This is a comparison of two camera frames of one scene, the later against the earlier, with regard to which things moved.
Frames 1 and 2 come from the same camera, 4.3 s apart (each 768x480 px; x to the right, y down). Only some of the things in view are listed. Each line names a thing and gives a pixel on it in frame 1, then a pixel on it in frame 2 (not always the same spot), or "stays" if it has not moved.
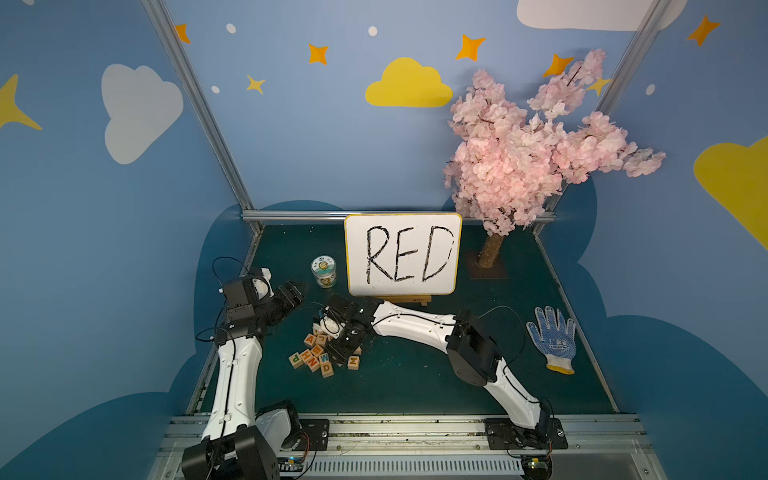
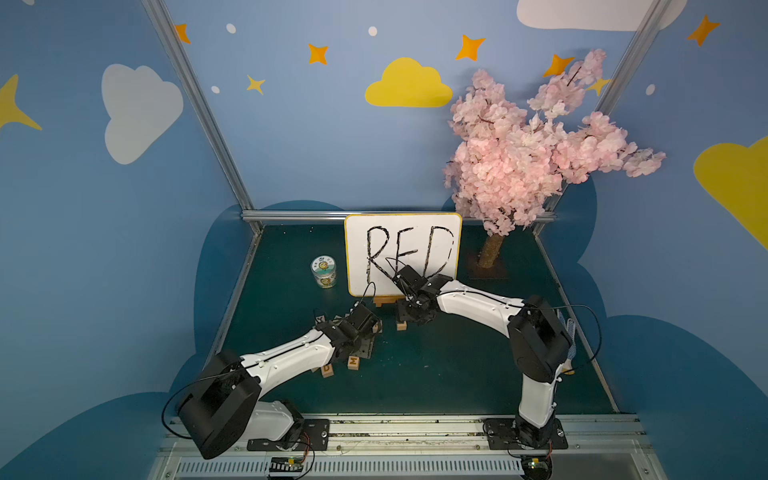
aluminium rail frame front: [444, 448] stays
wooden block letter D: [326, 369] stays
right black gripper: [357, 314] to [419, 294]
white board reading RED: [402, 254] stays
